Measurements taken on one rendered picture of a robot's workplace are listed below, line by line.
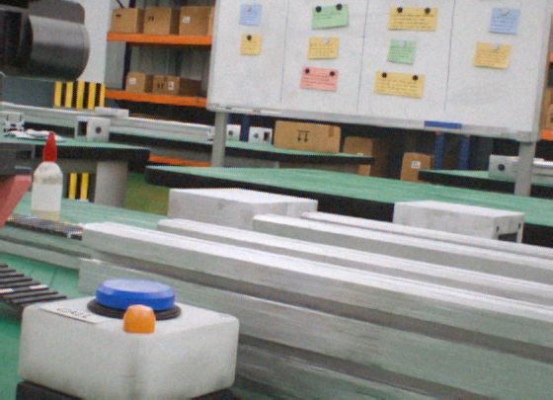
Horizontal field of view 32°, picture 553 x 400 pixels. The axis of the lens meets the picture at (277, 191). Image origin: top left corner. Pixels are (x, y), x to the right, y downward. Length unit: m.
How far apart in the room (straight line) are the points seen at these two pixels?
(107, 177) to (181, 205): 2.88
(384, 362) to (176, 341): 0.11
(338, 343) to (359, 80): 3.35
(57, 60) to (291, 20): 3.27
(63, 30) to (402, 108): 2.99
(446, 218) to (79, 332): 0.51
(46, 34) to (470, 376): 0.47
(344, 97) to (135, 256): 3.31
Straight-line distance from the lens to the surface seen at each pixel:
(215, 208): 0.81
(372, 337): 0.52
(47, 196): 1.28
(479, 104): 3.63
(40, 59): 0.82
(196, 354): 0.48
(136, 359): 0.45
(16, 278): 0.78
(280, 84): 4.06
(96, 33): 8.90
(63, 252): 0.98
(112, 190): 3.73
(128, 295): 0.48
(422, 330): 0.52
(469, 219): 0.91
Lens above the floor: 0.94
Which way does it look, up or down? 4 degrees down
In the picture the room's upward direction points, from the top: 6 degrees clockwise
